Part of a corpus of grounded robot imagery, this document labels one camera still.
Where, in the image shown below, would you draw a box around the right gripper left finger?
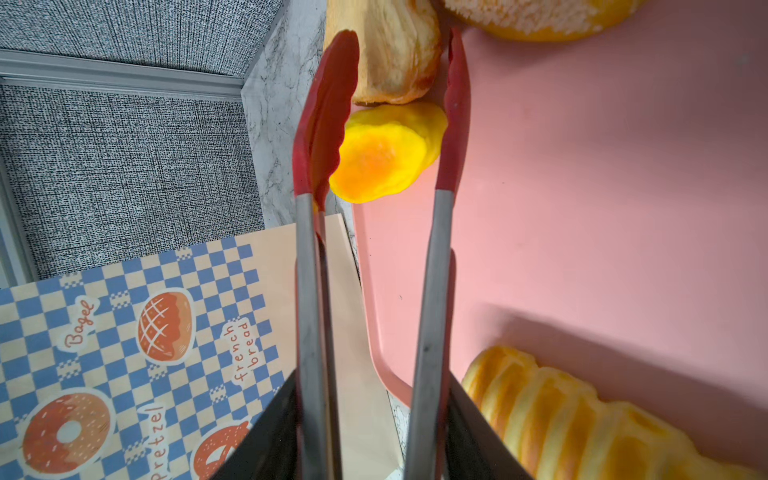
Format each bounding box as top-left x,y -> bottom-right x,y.
212,372 -> 298,480

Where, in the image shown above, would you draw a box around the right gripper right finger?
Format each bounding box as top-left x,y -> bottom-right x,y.
445,374 -> 532,480

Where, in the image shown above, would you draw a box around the ridged yellow bread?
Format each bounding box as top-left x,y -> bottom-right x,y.
462,346 -> 763,479

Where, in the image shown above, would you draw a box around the blue checkered paper bag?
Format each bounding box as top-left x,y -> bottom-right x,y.
0,213 -> 404,480

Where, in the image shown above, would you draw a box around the red kitchen tongs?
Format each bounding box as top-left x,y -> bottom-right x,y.
292,30 -> 471,479

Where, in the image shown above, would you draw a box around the triangular brown bread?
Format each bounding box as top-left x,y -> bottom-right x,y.
324,0 -> 442,105

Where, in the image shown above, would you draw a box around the pale bread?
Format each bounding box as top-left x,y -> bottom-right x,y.
443,0 -> 645,42

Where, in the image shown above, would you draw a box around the orange oval bread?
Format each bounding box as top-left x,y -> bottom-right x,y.
329,102 -> 448,204

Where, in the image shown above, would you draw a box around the pink plastic tray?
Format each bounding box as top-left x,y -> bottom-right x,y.
352,0 -> 768,475

